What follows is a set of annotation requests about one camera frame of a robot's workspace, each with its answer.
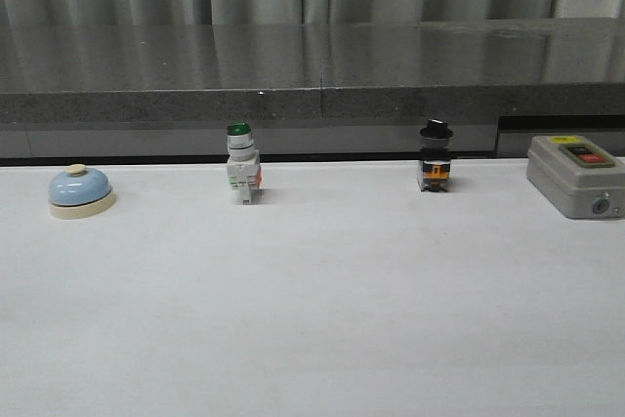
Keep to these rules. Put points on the blue desk bell cream base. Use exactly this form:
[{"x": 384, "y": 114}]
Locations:
[{"x": 79, "y": 192}]

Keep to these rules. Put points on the grey stone counter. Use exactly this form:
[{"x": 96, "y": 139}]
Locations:
[{"x": 150, "y": 94}]

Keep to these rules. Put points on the green pushbutton switch module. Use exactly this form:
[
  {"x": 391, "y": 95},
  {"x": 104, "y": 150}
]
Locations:
[{"x": 243, "y": 166}]

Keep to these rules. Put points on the black selector knob switch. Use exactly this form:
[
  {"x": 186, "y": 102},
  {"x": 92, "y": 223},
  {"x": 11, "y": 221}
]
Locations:
[{"x": 435, "y": 163}]

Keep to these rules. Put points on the grey on off switch box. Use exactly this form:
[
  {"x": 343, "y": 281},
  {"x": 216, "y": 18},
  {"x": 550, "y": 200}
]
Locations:
[{"x": 581, "y": 179}]

